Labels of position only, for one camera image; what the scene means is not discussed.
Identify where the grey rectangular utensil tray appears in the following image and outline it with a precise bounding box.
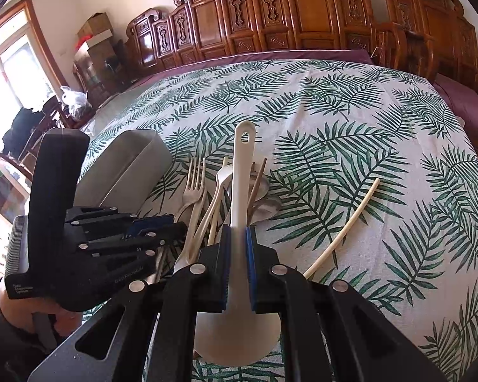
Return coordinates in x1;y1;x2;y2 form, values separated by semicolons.
74;129;171;213

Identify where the large cream serving spoon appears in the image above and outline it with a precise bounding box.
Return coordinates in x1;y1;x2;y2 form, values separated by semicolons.
194;121;280;367

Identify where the cream chopstick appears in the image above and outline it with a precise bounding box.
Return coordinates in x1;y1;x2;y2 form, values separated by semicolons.
303;179;381;279

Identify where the brown wooden chopstick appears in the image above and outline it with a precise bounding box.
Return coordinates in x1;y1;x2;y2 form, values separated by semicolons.
247;158;268;215

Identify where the left hand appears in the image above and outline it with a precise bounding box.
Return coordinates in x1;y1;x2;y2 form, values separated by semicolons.
0;276;83;337

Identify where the white plastic bag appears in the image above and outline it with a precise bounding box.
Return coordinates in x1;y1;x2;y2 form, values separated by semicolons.
60;85;93;122

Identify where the palm leaf tablecloth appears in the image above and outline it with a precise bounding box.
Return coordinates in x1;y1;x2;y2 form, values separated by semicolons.
84;60;478;381

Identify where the cardboard boxes stack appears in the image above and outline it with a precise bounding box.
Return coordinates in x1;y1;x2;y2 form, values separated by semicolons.
74;12;114;66

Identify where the carved wooden folding screen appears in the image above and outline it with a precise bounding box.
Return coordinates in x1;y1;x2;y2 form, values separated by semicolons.
126;0;478;88

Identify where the wooden armchair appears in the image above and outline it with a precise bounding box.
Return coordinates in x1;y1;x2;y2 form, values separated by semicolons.
370;22;439;83

